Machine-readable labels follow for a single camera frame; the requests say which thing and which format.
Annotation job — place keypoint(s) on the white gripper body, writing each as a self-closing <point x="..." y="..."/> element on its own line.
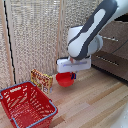
<point x="73" y="64"/>

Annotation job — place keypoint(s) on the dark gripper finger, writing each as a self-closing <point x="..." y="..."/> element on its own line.
<point x="73" y="76"/>

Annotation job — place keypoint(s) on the orange-red plastic bowl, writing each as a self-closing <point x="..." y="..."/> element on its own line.
<point x="64" y="80"/>

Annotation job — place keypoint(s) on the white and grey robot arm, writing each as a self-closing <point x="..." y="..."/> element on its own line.
<point x="96" y="20"/>

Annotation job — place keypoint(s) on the yellow and red food box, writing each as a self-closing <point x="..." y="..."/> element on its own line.
<point x="41" y="80"/>

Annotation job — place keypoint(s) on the brown wooden dresser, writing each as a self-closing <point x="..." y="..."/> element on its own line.
<point x="115" y="50"/>

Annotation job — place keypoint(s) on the white woven folding screen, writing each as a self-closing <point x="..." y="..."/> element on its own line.
<point x="36" y="33"/>

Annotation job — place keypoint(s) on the red shopping basket blue rim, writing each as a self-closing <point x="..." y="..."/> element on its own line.
<point x="28" y="105"/>

